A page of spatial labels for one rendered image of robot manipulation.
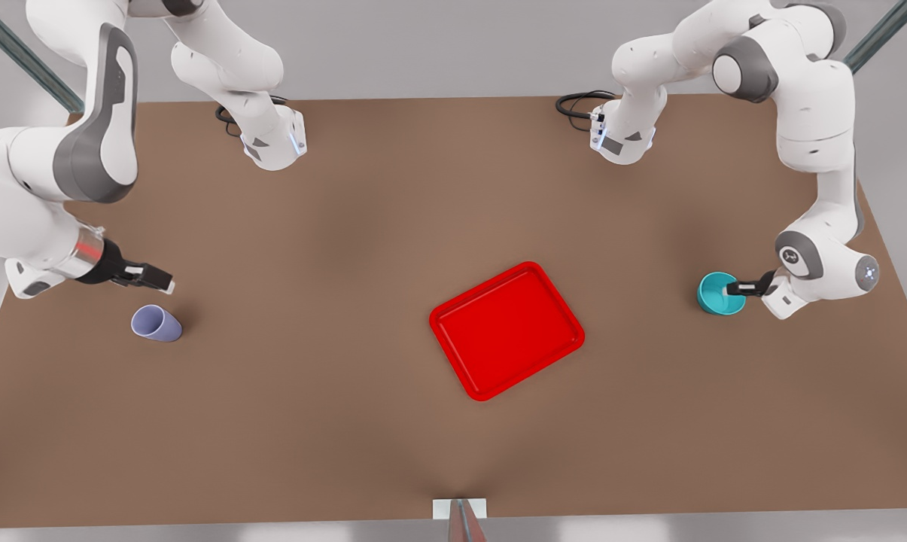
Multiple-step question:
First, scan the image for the silver frame post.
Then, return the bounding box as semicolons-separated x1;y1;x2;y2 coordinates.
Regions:
0;0;86;116
844;0;907;75
447;498;489;542

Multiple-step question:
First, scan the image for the purple cup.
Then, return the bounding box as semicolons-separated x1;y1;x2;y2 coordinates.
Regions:
130;303;184;344

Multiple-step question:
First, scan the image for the black cable loop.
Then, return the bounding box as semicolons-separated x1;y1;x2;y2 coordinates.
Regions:
214;95;290;141
555;90;621;133

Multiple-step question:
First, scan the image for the teal bowl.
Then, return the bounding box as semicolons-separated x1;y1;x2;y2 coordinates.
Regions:
696;271;748;317

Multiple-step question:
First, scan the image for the red tray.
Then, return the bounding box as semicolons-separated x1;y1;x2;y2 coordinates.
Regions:
428;260;586;402

